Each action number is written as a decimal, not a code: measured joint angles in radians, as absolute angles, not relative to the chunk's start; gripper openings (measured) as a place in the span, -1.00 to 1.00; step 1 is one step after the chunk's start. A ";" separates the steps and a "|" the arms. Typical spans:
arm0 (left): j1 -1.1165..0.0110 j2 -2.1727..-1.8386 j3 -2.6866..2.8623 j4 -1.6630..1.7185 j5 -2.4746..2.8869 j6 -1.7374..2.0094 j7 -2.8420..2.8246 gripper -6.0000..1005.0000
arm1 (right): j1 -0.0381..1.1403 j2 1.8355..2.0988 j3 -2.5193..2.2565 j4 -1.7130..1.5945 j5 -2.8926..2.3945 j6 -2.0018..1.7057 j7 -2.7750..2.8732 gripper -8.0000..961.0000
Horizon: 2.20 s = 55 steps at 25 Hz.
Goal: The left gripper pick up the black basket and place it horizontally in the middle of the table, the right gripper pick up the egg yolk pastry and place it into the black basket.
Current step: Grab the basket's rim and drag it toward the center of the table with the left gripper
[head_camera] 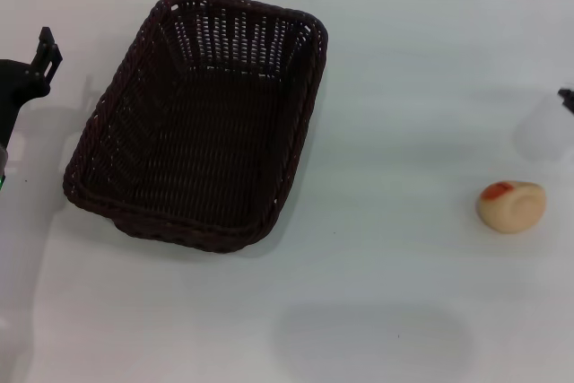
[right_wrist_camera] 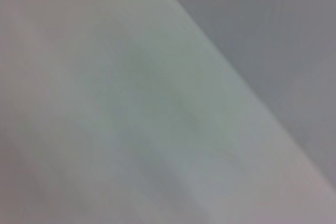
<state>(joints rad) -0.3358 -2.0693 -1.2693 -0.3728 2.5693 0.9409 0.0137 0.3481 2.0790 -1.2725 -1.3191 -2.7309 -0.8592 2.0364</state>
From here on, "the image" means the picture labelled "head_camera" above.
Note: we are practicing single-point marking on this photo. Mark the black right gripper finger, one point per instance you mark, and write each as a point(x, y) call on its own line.
point(567, 99)

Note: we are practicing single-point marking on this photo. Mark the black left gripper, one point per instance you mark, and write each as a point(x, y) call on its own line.
point(15, 82)

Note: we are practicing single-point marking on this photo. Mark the dark brown woven basket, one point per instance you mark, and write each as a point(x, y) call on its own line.
point(202, 145)

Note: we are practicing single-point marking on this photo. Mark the shell-shaped beige bread roll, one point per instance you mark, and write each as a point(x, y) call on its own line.
point(511, 210)

